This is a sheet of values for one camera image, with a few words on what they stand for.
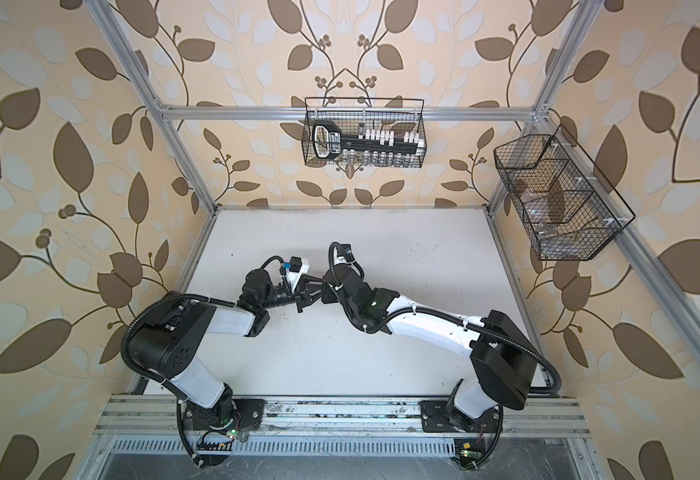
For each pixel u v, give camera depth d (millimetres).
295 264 728
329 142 841
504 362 422
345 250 685
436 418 726
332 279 575
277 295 762
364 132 807
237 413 737
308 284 790
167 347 463
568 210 731
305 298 770
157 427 746
